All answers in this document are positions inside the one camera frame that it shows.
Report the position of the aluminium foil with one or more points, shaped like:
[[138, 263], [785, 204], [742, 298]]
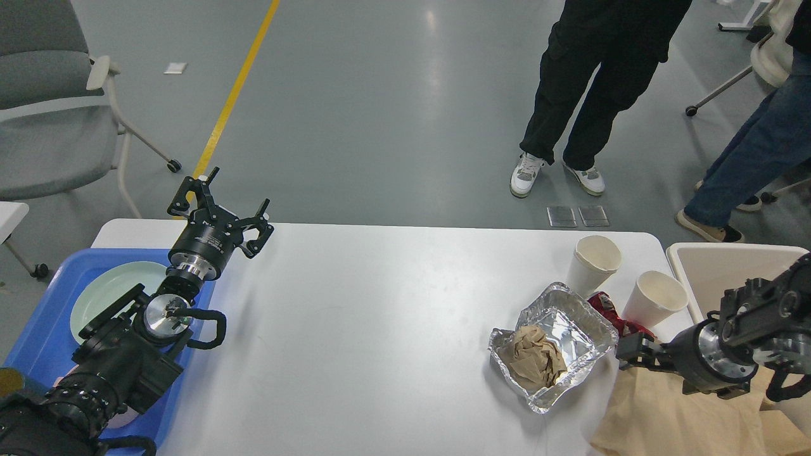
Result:
[[580, 334]]

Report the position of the brown paper bag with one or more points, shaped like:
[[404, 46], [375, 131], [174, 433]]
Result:
[[648, 414]]

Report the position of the grey floor plate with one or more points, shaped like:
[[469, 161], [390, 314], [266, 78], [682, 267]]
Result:
[[593, 215], [561, 216]]

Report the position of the white paper cup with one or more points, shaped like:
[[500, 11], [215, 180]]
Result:
[[655, 297], [594, 260]]

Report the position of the person in grey sweater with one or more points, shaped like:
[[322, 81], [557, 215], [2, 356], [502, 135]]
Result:
[[601, 57]]

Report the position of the brown paper ball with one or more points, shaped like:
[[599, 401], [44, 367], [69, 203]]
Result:
[[534, 361]]

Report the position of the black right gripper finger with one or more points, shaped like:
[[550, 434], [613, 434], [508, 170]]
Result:
[[644, 351]]

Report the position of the white side table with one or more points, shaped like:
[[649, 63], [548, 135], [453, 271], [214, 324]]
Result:
[[12, 214]]

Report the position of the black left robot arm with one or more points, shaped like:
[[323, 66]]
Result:
[[128, 358]]

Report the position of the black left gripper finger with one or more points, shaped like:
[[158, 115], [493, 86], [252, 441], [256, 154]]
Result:
[[255, 231], [206, 210]]

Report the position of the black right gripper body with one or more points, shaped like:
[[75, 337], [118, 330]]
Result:
[[697, 356]]

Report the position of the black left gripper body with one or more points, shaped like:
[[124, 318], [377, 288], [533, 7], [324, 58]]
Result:
[[204, 248]]

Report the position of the white chair at right edge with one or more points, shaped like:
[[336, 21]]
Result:
[[769, 197]]

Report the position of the beige plastic bin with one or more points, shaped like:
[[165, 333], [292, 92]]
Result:
[[707, 270]]

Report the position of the grey office chair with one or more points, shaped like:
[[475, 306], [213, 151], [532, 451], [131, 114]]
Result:
[[62, 127]]

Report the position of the green plate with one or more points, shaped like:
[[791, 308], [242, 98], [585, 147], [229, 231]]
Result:
[[110, 286]]

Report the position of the dark teal mug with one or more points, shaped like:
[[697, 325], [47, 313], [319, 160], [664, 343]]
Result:
[[11, 380]]

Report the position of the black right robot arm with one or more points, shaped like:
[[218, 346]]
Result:
[[765, 323]]

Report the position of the pink mug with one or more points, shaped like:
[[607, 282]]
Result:
[[122, 420]]

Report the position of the crushed red snack wrapper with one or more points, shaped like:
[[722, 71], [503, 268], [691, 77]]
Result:
[[602, 303]]

